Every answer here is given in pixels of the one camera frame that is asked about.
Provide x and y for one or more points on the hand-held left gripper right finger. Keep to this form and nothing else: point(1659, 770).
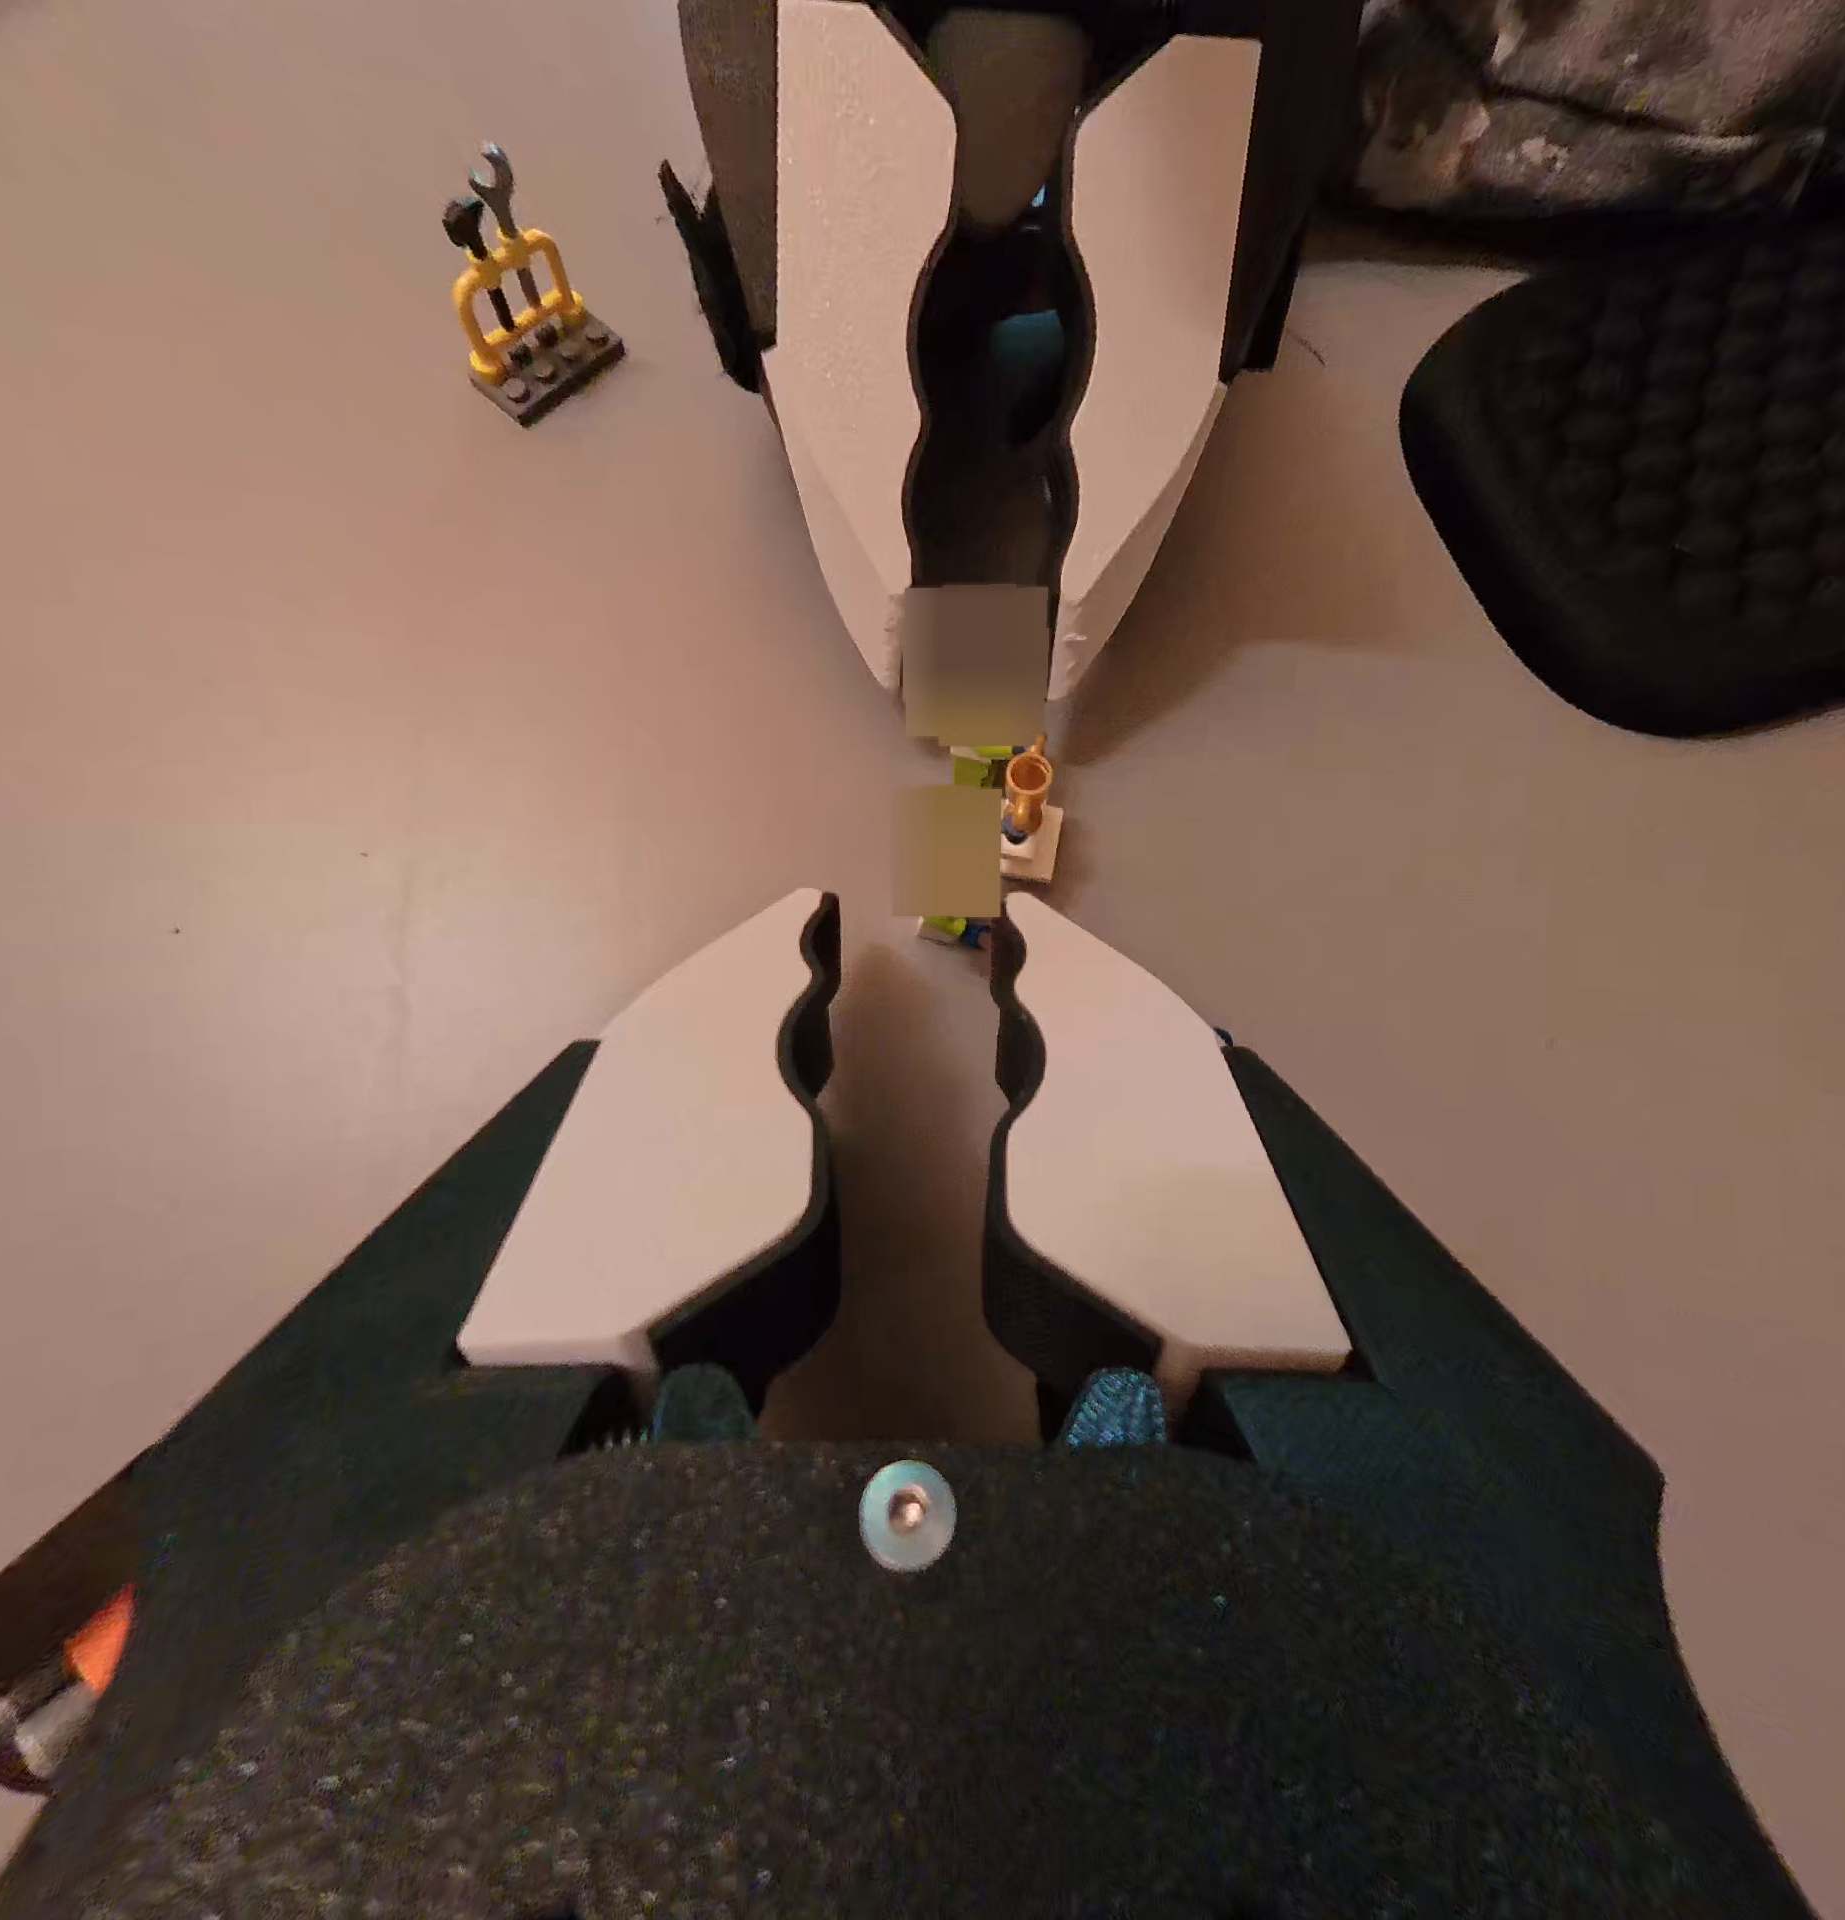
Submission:
point(1177, 1201)

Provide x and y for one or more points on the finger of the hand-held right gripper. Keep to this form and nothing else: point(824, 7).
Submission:
point(848, 360)
point(1162, 330)

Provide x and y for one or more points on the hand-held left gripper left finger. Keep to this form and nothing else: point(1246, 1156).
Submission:
point(652, 1201)

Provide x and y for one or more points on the small yellow lego piece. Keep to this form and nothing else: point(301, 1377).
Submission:
point(517, 301)

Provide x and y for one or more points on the orange lego race car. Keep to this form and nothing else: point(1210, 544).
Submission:
point(52, 1650)

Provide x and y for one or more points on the person's right forearm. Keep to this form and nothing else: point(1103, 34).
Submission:
point(1613, 120)

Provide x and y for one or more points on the black mesh office chair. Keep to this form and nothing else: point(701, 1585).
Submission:
point(1673, 480)

